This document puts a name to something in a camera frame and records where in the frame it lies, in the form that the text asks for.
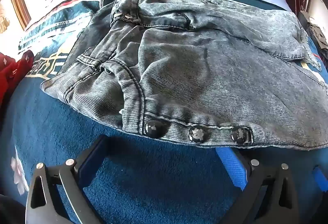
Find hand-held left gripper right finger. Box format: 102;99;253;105
215;147;300;224

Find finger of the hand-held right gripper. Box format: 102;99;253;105
312;166;328;192

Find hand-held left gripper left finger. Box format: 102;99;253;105
25;134;111;224

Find grey washed denim pants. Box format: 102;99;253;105
40;0;328;151

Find blue patterned blanket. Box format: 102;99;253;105
0;32;328;224

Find red cloth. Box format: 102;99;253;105
0;51;34;109

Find pile of dark clothes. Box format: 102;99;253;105
298;10;328;61

